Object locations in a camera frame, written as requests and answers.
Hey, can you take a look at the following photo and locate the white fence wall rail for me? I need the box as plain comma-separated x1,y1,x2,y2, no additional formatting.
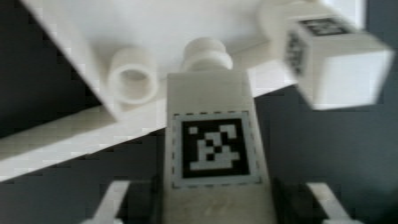
0,66,298,184

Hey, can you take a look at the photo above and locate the white table leg with tag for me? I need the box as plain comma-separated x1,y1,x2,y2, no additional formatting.
162,37,277,224

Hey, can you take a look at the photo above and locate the white square table top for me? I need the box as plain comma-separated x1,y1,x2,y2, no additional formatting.
21,0,298,119

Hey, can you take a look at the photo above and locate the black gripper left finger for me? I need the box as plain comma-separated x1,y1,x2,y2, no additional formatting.
82,179,165,224

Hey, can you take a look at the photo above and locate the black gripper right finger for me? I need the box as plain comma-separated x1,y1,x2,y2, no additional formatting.
272,179,364,224

